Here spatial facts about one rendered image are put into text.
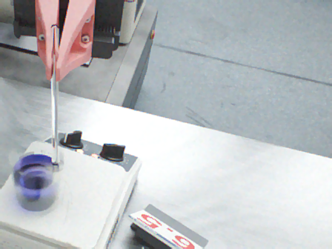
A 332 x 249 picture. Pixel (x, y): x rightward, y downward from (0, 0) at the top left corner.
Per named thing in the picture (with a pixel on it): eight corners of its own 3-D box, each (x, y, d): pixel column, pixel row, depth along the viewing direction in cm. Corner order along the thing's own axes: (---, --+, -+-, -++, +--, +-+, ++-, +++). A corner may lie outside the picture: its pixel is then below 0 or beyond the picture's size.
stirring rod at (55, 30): (52, 183, 50) (51, 21, 35) (58, 184, 50) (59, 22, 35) (51, 187, 49) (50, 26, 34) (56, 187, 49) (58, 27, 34)
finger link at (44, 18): (113, 47, 35) (120, -16, 41) (18, 34, 34) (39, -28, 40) (105, 112, 40) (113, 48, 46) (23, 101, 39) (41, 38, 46)
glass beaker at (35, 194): (1, 205, 48) (-6, 154, 42) (32, 172, 52) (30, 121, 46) (49, 231, 47) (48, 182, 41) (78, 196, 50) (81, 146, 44)
